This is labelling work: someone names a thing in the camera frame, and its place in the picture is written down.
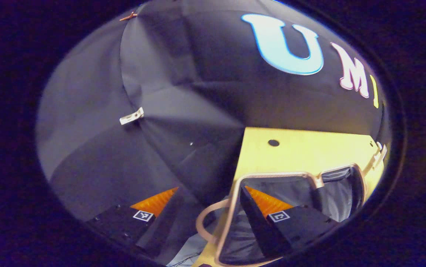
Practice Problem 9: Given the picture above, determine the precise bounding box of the white cloth clip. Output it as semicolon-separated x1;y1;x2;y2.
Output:
119;107;145;126

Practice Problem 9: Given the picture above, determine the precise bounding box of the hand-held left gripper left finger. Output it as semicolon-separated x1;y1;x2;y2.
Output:
87;187;199;257

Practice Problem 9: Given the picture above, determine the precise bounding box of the pink suitcase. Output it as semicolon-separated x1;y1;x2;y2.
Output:
196;163;367;267

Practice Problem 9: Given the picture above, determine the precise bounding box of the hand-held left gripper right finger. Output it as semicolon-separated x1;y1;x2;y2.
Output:
239;185;340;260

